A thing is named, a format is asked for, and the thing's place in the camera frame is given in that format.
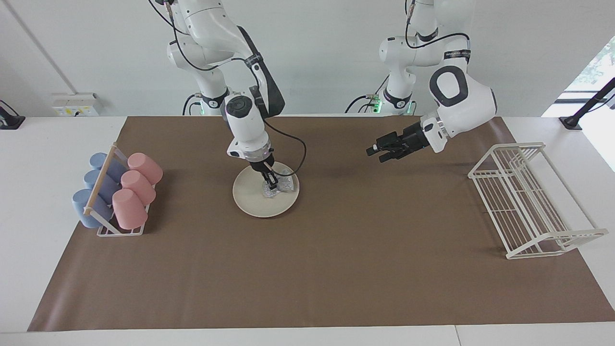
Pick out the cream round plate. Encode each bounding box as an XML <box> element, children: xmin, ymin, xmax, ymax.
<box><xmin>233</xmin><ymin>161</ymin><xmax>300</xmax><ymax>218</ymax></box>

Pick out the brown table mat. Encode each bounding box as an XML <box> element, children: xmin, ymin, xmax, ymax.
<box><xmin>27</xmin><ymin>115</ymin><xmax>615</xmax><ymax>332</ymax></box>

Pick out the pink plastic cup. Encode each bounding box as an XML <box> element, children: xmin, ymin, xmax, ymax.
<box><xmin>112</xmin><ymin>189</ymin><xmax>148</xmax><ymax>230</ymax></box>
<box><xmin>127</xmin><ymin>153</ymin><xmax>163</xmax><ymax>185</ymax></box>
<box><xmin>121</xmin><ymin>170</ymin><xmax>157</xmax><ymax>206</ymax></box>

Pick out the blue plastic cup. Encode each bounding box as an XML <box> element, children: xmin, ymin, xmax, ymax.
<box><xmin>72</xmin><ymin>189</ymin><xmax>115</xmax><ymax>229</ymax></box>
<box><xmin>89</xmin><ymin>153</ymin><xmax>127</xmax><ymax>183</ymax></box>
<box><xmin>84</xmin><ymin>169</ymin><xmax>122</xmax><ymax>205</ymax></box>

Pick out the white cup holder rack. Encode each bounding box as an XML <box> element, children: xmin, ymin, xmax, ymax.
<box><xmin>83</xmin><ymin>142</ymin><xmax>155</xmax><ymax>236</ymax></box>

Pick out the white power strip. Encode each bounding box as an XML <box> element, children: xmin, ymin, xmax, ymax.
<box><xmin>52</xmin><ymin>93</ymin><xmax>102</xmax><ymax>117</ymax></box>

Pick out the bright window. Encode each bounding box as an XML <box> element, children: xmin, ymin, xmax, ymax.
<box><xmin>562</xmin><ymin>36</ymin><xmax>615</xmax><ymax>104</ymax></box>

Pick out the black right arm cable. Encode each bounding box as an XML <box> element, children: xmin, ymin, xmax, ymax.
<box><xmin>149</xmin><ymin>0</ymin><xmax>307</xmax><ymax>176</ymax></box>

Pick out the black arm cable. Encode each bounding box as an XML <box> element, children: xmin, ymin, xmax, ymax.
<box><xmin>149</xmin><ymin>0</ymin><xmax>307</xmax><ymax>176</ymax></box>
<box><xmin>405</xmin><ymin>0</ymin><xmax>471</xmax><ymax>61</ymax></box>

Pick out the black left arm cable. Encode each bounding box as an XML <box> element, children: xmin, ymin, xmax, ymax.
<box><xmin>405</xmin><ymin>0</ymin><xmax>471</xmax><ymax>61</ymax></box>

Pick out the white wire dish rack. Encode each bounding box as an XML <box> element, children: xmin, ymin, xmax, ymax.
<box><xmin>468</xmin><ymin>142</ymin><xmax>609</xmax><ymax>260</ymax></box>

